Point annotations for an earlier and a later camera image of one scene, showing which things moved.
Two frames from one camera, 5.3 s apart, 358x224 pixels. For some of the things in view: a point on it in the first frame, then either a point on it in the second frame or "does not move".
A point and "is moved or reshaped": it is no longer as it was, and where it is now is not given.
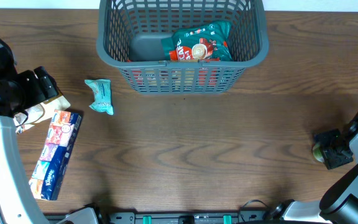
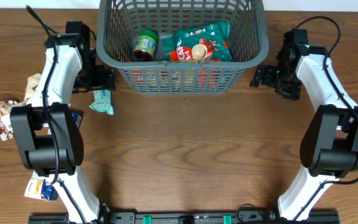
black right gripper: x=327 y=149 -> x=265 y=78
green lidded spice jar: x=317 y=153 is moved or reshaped
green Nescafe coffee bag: x=207 y=42 does not move
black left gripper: x=46 y=83 -> x=103 y=78
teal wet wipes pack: x=102 y=89 does not move
